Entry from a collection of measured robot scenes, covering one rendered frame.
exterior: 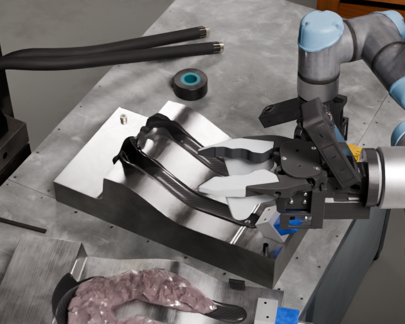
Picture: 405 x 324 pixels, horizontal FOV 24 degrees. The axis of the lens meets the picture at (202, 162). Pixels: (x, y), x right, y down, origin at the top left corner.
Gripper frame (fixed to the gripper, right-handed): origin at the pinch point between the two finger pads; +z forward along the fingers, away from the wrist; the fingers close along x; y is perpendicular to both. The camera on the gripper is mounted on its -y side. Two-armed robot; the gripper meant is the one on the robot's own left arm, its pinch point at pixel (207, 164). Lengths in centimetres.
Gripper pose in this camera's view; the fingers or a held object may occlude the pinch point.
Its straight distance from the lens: 111.3
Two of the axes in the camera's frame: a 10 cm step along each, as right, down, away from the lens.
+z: -10.0, 0.1, -0.1
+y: 0.0, 8.0, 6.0
